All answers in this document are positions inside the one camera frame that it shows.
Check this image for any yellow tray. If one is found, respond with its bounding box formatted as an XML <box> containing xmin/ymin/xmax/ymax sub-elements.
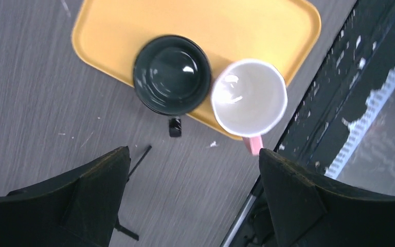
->
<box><xmin>71</xmin><ymin>0</ymin><xmax>322</xmax><ymax>141</ymax></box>

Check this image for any dark green mug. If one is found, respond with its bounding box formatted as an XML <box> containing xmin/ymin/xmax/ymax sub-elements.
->
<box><xmin>132</xmin><ymin>35</ymin><xmax>212</xmax><ymax>138</ymax></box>

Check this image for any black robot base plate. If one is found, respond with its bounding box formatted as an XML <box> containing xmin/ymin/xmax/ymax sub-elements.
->
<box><xmin>222</xmin><ymin>1</ymin><xmax>395</xmax><ymax>246</ymax></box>

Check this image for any pink white mug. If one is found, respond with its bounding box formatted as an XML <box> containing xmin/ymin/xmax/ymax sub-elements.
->
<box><xmin>210</xmin><ymin>59</ymin><xmax>288</xmax><ymax>156</ymax></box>

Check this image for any black microphone tripod stand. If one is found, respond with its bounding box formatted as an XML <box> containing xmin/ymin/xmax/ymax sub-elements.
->
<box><xmin>114</xmin><ymin>145</ymin><xmax>152</xmax><ymax>241</ymax></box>

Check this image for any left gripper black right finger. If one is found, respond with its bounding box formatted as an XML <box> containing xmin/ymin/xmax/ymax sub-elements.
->
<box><xmin>259</xmin><ymin>149</ymin><xmax>395</xmax><ymax>246</ymax></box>

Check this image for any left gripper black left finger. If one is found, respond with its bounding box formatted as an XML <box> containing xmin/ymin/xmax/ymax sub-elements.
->
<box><xmin>0</xmin><ymin>147</ymin><xmax>130</xmax><ymax>246</ymax></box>

